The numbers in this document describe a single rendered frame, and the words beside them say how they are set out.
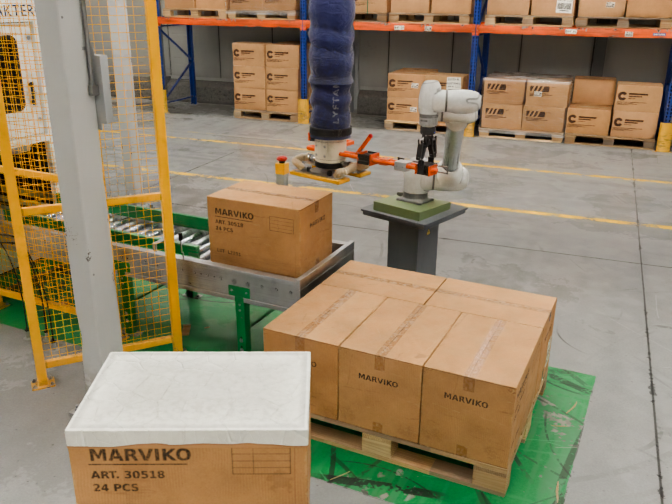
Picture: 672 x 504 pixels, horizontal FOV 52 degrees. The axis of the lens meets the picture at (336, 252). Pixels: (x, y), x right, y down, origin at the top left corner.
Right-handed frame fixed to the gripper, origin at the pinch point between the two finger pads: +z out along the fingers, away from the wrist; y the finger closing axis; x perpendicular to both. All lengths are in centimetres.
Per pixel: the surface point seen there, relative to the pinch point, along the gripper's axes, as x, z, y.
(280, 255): -75, 57, 26
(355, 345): 7, 70, 63
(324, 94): -55, -31, 11
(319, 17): -57, -68, 13
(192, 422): 53, 22, 193
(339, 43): -49, -56, 8
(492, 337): 51, 70, 16
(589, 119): -168, 85, -713
